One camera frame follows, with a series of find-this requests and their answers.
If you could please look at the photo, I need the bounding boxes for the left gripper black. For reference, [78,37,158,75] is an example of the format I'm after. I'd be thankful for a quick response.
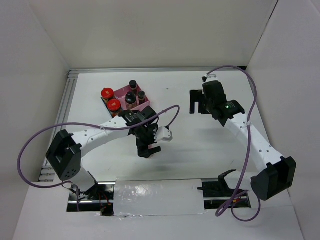
[134,123,161,158]

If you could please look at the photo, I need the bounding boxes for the black-cap spice bottle front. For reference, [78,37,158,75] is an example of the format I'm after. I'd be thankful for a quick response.
[125,91,138,110]

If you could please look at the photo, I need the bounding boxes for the red-cap jar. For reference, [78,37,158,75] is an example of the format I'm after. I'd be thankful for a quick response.
[101,87,115,103]
[106,99,123,118]

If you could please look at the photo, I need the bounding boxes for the small black-cap spice bottle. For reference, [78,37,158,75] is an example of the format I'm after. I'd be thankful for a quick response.
[129,80,138,92]

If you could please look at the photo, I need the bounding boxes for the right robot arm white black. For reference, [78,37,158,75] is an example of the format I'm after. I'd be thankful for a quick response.
[189,80,297,201]

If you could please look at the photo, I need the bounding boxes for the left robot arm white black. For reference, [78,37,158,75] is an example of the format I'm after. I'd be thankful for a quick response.
[46,106,167,200]

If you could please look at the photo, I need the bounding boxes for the white taped front cover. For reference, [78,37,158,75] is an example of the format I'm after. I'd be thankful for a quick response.
[113,178,207,217]

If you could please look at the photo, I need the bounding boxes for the pink drawer box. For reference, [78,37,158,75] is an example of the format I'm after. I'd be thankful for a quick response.
[114,84,151,111]

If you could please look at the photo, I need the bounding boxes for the blue drawer box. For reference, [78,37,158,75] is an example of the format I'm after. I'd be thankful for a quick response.
[100,97,113,118]

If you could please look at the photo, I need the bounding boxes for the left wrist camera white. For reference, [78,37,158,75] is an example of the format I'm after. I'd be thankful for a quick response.
[155,126,173,143]

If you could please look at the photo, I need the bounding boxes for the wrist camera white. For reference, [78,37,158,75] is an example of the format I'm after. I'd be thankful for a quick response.
[201,74,219,83]
[155,126,173,143]

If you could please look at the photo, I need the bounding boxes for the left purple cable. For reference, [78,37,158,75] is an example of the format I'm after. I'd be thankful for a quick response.
[17,104,181,213]

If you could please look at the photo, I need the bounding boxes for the purple cable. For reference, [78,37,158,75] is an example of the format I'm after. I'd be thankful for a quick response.
[17,104,181,213]
[206,65,262,222]

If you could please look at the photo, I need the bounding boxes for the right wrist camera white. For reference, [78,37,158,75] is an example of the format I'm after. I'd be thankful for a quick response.
[201,74,219,83]

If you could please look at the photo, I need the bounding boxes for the aluminium rail back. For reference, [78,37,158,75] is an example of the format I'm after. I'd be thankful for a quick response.
[68,65,247,74]

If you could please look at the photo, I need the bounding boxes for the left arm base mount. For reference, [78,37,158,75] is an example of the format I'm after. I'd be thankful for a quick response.
[62,182,116,217]

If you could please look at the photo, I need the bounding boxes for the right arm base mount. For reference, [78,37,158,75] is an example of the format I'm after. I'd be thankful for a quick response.
[197,169,253,210]

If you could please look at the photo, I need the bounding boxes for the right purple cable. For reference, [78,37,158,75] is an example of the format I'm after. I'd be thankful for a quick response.
[206,65,262,222]

